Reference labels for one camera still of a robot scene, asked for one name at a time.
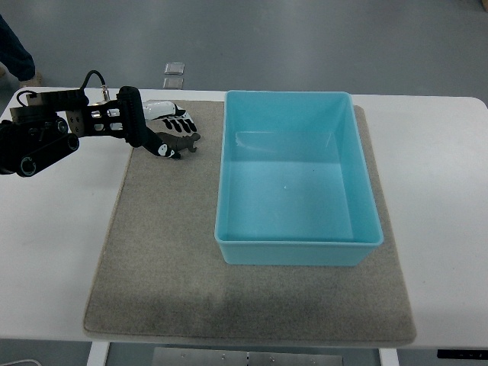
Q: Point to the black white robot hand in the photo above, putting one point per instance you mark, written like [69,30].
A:
[167,117]

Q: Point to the brown hippo toy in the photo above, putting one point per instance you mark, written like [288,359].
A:
[179,143]

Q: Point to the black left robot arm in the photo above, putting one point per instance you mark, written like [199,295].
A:
[47,128]

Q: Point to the blue plastic box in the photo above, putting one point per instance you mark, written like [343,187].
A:
[294,183]

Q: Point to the lower floor outlet plate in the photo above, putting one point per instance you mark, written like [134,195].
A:
[173,83]

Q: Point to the floor outlet plate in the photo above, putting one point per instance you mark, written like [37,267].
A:
[173,83]
[174,69]

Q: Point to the upper floor outlet plate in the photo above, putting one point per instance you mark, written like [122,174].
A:
[174,69]

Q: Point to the grey felt mat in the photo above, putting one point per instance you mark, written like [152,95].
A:
[161,276]

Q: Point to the dark trousers leg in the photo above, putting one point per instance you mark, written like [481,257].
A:
[14,56]

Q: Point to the white table leg left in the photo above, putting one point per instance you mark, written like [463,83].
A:
[98,354]

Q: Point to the white table leg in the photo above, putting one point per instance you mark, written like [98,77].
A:
[388,357]
[98,354]

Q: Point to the white table leg right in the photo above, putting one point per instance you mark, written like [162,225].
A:
[388,357]

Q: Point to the black table control panel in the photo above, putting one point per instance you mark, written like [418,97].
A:
[470,354]

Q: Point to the metal table base plate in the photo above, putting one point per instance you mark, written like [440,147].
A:
[193,356]

